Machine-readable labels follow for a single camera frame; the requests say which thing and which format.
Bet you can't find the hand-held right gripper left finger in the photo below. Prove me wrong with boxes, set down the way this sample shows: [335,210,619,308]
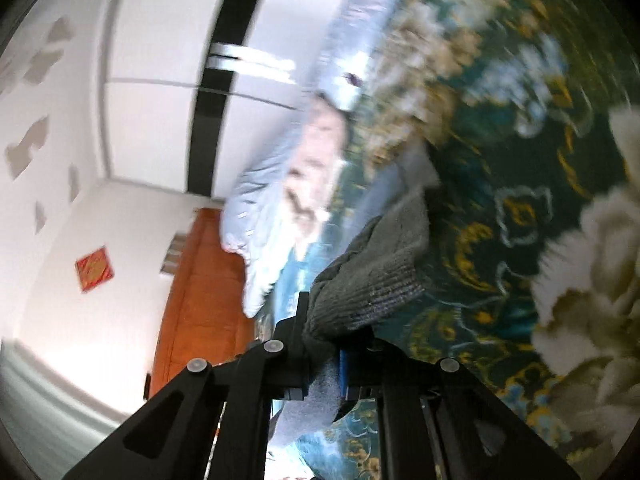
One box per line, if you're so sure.
[62,292,309,480]

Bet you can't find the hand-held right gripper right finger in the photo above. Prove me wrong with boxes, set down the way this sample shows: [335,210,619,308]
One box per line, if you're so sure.
[339,334,581,480]

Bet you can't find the white wardrobe with black stripe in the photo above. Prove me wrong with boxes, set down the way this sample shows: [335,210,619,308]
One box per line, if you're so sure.
[102,0,351,202]

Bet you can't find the beige wall fixture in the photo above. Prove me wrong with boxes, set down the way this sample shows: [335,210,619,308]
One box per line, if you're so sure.
[160,230,187,276]

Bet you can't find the red wall decoration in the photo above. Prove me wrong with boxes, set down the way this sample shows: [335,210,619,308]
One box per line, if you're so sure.
[75,245,115,294]

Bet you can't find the grey knit sweater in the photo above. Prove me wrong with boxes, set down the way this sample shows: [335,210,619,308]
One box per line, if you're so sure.
[267,145,442,448]

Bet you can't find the green floral blanket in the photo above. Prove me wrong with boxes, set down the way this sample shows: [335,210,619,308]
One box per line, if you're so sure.
[250,0,640,480]

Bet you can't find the light blue quilt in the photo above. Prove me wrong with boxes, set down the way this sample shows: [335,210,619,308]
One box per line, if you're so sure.
[220,0,417,319]

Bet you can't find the orange wooden door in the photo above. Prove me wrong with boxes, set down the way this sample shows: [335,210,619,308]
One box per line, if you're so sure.
[149,207,259,402]

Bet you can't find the pink cloth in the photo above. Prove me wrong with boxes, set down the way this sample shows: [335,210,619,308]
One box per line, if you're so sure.
[282,97,354,241]

